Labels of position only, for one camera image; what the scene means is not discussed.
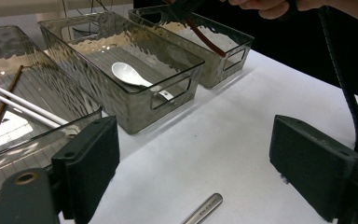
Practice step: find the beige wooden desk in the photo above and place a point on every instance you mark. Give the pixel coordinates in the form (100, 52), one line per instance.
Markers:
(18, 7)

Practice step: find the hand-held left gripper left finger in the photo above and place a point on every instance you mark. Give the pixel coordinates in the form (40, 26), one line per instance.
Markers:
(87, 168)

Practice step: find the brown wooden chopstick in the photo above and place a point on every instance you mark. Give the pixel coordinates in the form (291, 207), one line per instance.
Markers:
(0, 115)

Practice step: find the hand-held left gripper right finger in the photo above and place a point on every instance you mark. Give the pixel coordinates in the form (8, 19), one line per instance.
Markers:
(313, 168)

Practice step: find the white chopstick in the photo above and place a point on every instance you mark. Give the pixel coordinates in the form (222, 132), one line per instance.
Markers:
(28, 104)
(18, 109)

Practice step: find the white table cover sheet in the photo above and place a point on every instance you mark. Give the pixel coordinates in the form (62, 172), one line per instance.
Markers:
(230, 130)

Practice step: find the smoky clear plastic bin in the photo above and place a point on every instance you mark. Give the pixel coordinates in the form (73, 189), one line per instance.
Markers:
(230, 43)
(155, 59)
(43, 93)

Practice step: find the white ceramic spoon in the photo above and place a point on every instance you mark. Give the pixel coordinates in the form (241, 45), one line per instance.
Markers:
(126, 74)

